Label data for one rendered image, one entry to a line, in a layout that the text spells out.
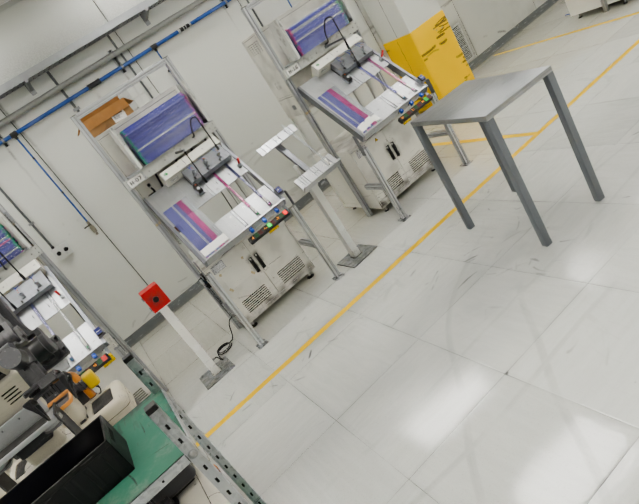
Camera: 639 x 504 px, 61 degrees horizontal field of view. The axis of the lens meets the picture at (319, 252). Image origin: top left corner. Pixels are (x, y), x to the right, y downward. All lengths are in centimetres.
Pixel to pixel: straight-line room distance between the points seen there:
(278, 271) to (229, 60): 251
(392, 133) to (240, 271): 167
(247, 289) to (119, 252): 179
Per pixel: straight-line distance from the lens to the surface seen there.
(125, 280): 549
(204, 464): 146
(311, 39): 444
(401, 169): 456
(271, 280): 407
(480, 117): 281
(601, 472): 207
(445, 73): 638
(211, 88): 567
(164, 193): 396
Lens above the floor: 162
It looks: 21 degrees down
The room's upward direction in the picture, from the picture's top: 34 degrees counter-clockwise
